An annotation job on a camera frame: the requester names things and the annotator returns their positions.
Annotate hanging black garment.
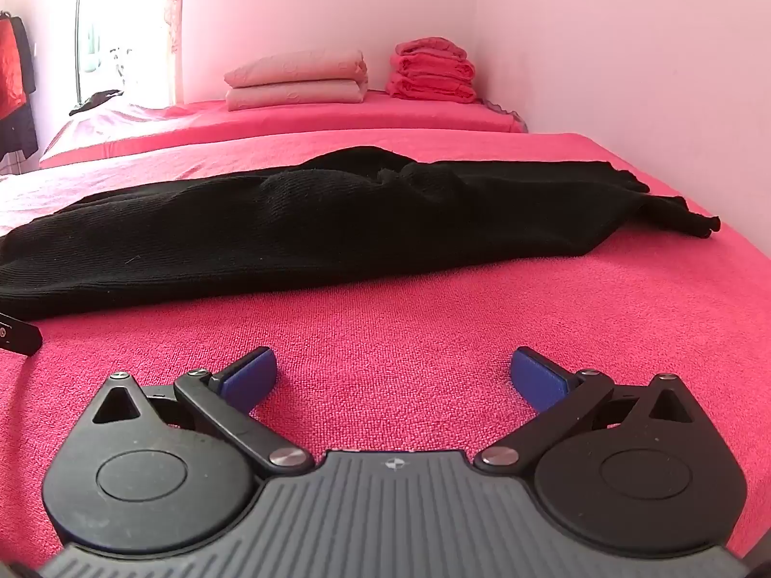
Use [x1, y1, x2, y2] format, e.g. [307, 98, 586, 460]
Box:
[0, 11, 40, 158]

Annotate patterned pink curtain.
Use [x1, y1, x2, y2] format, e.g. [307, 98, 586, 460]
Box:
[160, 0, 189, 64]

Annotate stack of folded red blankets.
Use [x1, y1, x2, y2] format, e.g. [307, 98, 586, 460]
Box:
[385, 37, 479, 105]

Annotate bright window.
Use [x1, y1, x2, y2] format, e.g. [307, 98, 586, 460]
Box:
[75, 0, 177, 107]

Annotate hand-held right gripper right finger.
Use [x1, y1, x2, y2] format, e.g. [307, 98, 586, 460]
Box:
[475, 346, 693, 474]

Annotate red terry bed cover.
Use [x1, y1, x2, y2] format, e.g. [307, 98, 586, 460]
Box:
[0, 129, 771, 561]

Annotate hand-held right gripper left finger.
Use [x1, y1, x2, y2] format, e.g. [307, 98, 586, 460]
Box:
[90, 346, 315, 475]

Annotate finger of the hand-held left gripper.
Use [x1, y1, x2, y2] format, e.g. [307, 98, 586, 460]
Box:
[0, 313, 43, 356]

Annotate small black cloth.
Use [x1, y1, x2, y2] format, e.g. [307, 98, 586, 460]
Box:
[68, 89, 124, 117]

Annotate hanging red garment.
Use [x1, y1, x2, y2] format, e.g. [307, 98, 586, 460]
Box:
[0, 15, 28, 122]

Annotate pink bed sheet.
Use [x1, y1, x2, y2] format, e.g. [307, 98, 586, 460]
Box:
[38, 89, 530, 171]

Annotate black knit pants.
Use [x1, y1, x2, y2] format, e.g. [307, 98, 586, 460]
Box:
[0, 145, 722, 322]

